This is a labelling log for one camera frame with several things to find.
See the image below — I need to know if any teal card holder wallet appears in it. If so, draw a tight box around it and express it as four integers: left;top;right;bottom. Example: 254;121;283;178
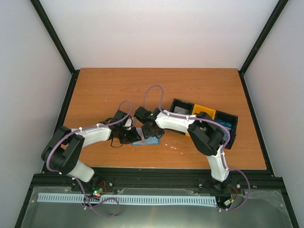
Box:
131;127;161;146

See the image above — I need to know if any red white credit card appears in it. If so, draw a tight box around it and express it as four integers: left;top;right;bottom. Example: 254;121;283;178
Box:
139;138;145;144

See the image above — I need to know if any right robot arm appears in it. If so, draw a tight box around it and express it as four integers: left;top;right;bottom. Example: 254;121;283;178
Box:
134;106;229;182

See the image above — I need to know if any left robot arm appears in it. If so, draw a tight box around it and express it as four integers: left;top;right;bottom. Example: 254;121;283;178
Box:
41;110;142;191

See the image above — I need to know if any black card bin left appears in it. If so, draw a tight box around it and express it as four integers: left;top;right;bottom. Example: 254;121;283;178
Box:
169;98;194;115

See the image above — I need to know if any black card bin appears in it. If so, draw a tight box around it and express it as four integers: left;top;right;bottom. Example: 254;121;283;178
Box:
214;110;238;150
169;98;194;115

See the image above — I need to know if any blue card stack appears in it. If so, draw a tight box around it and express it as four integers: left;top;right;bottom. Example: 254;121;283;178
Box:
216;119;233;132

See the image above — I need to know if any black card bin right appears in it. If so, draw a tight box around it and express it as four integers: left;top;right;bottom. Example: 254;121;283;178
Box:
214;110;238;150

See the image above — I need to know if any electronics board with leds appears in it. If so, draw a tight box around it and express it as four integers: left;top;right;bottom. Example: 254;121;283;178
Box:
93;180;107;197

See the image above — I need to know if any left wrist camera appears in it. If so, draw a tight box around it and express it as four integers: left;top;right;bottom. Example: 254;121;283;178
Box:
124;117;134;128

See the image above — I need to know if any black front rail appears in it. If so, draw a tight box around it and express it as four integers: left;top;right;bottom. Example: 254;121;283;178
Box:
71;167;285;194

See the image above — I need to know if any light blue cable duct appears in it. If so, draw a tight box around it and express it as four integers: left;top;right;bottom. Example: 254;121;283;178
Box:
37;193;217;207

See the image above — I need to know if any black frame post left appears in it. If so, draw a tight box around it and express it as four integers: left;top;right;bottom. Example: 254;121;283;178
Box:
29;0;76;76

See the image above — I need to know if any black frame post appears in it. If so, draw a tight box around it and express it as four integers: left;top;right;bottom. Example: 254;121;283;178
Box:
29;0;76;76
239;0;290;73

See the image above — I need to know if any black frame post right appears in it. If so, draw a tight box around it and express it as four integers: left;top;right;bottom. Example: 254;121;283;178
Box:
239;0;290;73

